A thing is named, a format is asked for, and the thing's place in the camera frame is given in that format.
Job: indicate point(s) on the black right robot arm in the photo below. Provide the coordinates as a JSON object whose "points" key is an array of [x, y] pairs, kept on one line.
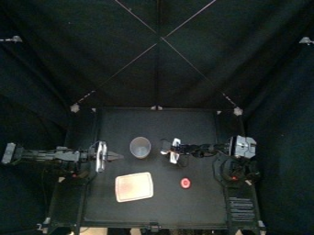
{"points": [[212, 148]]}

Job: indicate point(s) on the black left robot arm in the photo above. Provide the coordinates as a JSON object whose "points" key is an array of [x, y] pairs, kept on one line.
{"points": [[44, 155]]}

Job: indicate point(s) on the grey bowl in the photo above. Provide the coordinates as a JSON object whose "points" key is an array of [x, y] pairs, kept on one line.
{"points": [[140, 147]]}

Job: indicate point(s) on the red toy ice cream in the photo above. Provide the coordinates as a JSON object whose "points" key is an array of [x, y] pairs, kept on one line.
{"points": [[186, 183]]}

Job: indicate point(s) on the white rectangular tray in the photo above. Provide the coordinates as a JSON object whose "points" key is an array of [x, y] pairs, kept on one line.
{"points": [[133, 187]]}

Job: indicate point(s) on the black table edge clamp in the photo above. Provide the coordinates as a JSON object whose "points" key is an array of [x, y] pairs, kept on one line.
{"points": [[152, 227]]}

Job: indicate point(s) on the white label sticker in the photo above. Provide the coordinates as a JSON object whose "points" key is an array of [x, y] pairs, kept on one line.
{"points": [[240, 211]]}

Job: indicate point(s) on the silver frame bracket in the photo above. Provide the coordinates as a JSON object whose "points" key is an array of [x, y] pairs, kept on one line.
{"points": [[306, 40], [73, 107], [14, 39], [238, 111], [43, 226], [260, 228], [155, 107]]}

